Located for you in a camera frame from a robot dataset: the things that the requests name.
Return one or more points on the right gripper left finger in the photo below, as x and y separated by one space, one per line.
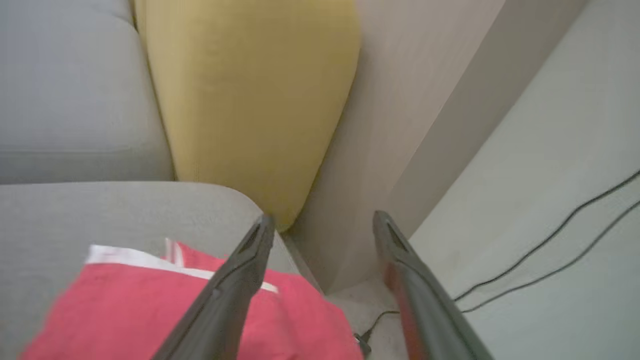
220 310

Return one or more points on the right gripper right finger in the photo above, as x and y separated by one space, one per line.
430 320

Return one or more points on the red jersey number 23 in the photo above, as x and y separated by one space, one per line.
125 310

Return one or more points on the grey and yellow sofa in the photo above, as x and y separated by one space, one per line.
100 215

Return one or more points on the yellow sofa back cushion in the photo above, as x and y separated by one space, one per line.
240 100

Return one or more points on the small grey sofa seat cushion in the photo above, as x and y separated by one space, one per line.
65 90

